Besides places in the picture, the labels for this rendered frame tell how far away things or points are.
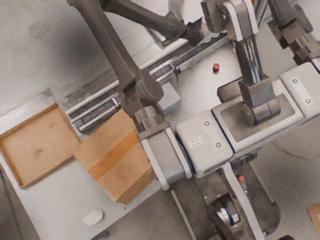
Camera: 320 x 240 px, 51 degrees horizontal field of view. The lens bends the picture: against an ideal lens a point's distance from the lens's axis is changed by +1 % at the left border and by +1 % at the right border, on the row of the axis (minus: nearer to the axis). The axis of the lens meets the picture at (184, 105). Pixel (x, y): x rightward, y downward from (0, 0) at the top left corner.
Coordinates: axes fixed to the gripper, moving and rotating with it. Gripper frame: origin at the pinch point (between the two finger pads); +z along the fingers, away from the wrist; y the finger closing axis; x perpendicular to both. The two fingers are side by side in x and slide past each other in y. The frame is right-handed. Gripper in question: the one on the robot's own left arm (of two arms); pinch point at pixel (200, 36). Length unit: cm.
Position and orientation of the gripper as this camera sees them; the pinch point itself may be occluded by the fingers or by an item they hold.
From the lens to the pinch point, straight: 161.3
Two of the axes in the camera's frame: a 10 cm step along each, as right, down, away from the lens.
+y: -5.9, -7.7, 2.4
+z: 4.6, -0.7, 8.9
